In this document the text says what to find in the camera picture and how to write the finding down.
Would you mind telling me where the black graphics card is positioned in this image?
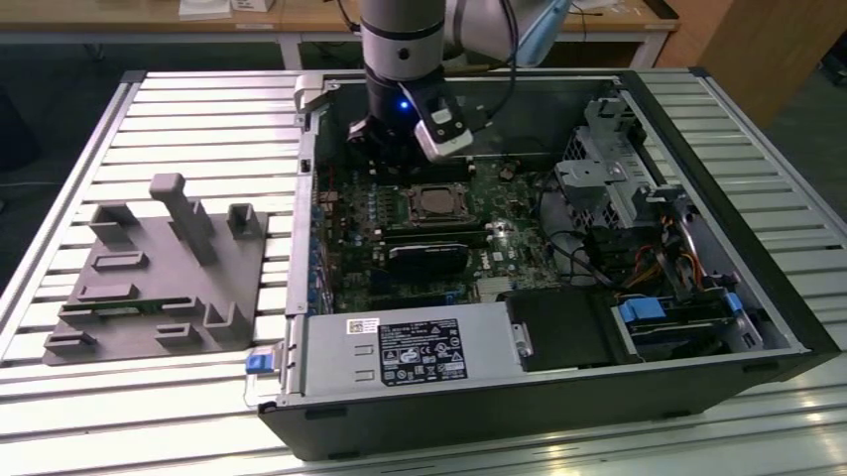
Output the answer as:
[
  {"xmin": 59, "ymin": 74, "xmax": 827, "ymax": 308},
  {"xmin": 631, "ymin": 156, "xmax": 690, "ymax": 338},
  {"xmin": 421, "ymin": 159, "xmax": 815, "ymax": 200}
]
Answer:
[{"xmin": 387, "ymin": 240, "xmax": 473, "ymax": 275}]

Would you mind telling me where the perforated metal drive cage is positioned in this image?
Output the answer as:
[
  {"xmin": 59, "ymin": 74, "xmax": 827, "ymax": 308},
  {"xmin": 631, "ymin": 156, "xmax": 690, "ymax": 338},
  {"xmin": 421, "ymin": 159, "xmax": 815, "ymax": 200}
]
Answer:
[{"xmin": 554, "ymin": 96, "xmax": 697, "ymax": 229}]

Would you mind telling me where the green motherboard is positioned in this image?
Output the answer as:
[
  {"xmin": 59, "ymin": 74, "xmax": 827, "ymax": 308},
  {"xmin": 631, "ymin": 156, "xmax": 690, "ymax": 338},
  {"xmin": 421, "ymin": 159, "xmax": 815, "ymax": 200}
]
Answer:
[{"xmin": 315, "ymin": 158, "xmax": 575, "ymax": 316}]

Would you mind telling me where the silver chipset heatsink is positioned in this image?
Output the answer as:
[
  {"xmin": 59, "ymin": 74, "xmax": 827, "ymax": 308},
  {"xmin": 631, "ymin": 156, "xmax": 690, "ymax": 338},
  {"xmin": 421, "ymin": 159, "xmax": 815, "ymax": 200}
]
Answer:
[{"xmin": 477, "ymin": 277, "xmax": 517, "ymax": 302}]

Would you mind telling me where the grey parts rack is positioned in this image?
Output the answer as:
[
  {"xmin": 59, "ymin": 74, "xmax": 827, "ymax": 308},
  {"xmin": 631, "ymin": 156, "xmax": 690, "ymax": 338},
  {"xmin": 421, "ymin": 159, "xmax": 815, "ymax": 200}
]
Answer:
[{"xmin": 40, "ymin": 172, "xmax": 271, "ymax": 367}]

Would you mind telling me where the grey power supply unit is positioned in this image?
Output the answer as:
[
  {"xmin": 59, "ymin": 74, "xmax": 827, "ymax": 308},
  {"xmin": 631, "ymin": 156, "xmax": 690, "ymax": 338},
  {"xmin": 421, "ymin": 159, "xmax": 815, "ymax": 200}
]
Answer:
[{"xmin": 280, "ymin": 300, "xmax": 531, "ymax": 401}]

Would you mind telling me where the wooden desk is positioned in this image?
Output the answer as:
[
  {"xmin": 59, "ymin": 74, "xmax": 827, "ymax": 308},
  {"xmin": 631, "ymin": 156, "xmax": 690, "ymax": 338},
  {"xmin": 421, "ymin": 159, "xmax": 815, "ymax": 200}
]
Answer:
[{"xmin": 0, "ymin": 0, "xmax": 683, "ymax": 70}]

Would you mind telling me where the blue plastic clip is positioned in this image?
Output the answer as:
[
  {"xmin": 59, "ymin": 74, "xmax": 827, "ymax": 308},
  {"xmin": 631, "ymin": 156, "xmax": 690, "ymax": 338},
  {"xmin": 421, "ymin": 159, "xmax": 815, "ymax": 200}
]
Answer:
[{"xmin": 244, "ymin": 349, "xmax": 278, "ymax": 377}]

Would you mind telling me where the blue disk carrier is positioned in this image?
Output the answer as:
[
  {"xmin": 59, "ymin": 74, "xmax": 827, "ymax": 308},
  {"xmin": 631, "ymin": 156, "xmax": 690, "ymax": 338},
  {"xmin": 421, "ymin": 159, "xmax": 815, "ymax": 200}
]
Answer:
[{"xmin": 618, "ymin": 296, "xmax": 667, "ymax": 326}]

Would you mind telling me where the green RAM stick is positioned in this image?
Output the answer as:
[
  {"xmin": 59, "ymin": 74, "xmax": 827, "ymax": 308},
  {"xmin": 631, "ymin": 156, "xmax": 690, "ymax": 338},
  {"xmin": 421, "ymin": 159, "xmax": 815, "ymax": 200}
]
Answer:
[{"xmin": 88, "ymin": 300, "xmax": 167, "ymax": 316}]

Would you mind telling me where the black bin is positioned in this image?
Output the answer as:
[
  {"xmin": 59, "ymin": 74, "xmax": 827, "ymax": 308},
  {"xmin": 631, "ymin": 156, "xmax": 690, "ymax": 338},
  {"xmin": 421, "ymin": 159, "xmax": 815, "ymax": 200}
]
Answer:
[{"xmin": 0, "ymin": 83, "xmax": 39, "ymax": 175}]

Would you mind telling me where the wooden cabinet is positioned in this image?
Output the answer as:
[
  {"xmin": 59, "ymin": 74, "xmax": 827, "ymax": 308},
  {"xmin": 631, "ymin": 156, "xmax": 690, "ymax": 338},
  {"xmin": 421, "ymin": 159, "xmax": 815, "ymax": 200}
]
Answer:
[{"xmin": 661, "ymin": 0, "xmax": 847, "ymax": 130}]

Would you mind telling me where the black open PC case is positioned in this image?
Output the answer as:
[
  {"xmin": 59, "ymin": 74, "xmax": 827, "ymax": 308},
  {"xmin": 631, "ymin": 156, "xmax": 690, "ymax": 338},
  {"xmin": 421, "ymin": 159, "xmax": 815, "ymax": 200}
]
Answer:
[{"xmin": 255, "ymin": 67, "xmax": 842, "ymax": 460}]

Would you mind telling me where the small black side camera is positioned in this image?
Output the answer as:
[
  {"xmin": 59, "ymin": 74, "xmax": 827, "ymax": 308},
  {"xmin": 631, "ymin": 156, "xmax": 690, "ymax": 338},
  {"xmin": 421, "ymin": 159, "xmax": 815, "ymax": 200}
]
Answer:
[{"xmin": 346, "ymin": 117, "xmax": 377, "ymax": 146}]

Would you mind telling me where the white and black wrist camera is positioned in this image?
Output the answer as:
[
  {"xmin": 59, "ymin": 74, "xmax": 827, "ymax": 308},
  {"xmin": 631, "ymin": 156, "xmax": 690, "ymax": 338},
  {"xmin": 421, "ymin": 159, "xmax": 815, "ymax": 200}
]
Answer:
[{"xmin": 414, "ymin": 96, "xmax": 477, "ymax": 163}]

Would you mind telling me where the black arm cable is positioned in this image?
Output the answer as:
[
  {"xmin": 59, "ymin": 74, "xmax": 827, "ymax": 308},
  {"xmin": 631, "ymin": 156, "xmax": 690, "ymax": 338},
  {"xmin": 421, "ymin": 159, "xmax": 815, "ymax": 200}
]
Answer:
[{"xmin": 470, "ymin": 0, "xmax": 525, "ymax": 133}]

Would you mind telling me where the black internal cable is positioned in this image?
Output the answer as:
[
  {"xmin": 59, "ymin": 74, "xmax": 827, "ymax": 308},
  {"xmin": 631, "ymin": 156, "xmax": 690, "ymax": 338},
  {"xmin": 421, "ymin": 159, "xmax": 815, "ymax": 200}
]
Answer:
[{"xmin": 543, "ymin": 228, "xmax": 623, "ymax": 290}]

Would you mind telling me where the orange yellow wire bundle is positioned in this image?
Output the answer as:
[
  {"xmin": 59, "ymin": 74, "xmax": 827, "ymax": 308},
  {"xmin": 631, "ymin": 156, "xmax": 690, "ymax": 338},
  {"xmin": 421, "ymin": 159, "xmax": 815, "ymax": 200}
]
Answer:
[{"xmin": 621, "ymin": 247, "xmax": 705, "ymax": 292}]

